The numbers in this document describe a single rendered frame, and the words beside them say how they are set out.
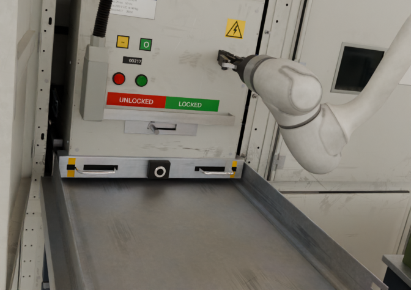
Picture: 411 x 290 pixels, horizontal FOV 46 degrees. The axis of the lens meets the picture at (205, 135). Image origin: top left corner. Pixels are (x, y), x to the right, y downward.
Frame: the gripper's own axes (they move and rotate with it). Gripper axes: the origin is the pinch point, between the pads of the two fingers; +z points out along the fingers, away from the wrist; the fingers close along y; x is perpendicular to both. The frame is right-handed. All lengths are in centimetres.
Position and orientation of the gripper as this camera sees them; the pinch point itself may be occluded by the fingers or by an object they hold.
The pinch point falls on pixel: (225, 57)
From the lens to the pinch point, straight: 132.4
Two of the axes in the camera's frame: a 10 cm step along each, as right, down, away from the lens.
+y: 9.2, 0.4, 3.9
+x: 1.6, -9.5, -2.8
